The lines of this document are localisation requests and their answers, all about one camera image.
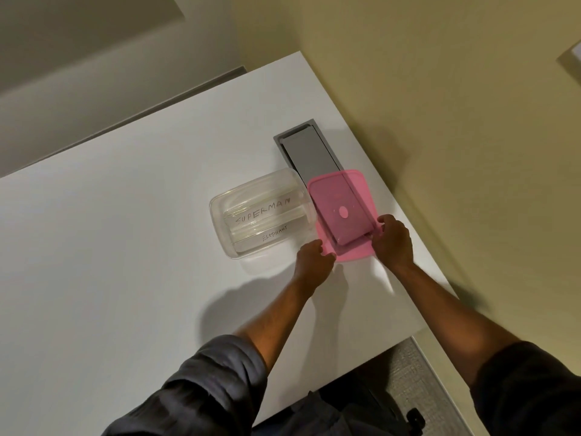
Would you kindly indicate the person's right forearm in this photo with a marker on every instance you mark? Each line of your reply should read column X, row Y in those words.
column 447, row 320

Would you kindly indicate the person's left forearm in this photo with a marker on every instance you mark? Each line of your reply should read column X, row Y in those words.
column 278, row 323

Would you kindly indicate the dark grey left sleeve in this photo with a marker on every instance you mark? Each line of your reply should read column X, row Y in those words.
column 199, row 390

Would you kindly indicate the person's left hand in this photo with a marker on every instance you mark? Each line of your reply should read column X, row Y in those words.
column 312, row 266

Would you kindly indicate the clear plastic food container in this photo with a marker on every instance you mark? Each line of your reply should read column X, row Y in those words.
column 261, row 217

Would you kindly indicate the dark grey sleeve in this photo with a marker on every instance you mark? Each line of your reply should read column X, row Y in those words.
column 199, row 390
column 529, row 391

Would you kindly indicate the person's right fingers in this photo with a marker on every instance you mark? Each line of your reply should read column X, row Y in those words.
column 382, row 227

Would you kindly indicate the black chair base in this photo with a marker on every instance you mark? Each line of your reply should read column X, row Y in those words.
column 414, row 421

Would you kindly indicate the dark grey right sleeve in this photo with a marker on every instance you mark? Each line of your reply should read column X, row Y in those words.
column 529, row 391

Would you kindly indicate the narrow white paper strip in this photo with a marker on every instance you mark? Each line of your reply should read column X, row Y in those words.
column 278, row 233

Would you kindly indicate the person's left fingers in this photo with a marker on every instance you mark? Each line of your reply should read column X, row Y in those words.
column 325, row 254

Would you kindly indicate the person's right hand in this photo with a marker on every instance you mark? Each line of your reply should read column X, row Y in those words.
column 396, row 247

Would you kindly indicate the pink translucent plastic lid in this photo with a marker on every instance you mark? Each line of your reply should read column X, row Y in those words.
column 339, row 208

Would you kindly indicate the wide white paper strip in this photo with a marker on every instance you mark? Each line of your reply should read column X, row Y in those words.
column 268, row 212

